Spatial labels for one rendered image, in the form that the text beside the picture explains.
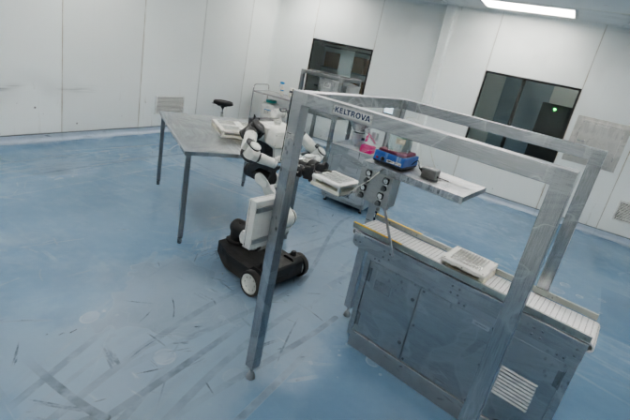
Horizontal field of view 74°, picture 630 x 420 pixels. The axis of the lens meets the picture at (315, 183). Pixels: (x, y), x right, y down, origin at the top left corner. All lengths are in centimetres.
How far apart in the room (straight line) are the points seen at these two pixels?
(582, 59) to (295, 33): 503
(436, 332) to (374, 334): 43
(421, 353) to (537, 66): 552
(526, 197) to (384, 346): 513
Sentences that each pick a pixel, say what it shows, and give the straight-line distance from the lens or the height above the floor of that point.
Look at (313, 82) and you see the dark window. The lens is 865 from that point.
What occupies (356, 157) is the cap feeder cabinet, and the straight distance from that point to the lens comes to 510.
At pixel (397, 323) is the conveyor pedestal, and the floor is 35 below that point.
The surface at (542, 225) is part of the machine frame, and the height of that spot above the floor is 145.
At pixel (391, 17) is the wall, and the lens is 805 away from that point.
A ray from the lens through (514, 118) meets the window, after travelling 744.
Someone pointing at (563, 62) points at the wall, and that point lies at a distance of 741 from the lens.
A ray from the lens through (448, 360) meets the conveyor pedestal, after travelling 269.
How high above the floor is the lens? 184
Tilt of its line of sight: 18 degrees down
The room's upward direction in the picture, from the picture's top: 12 degrees clockwise
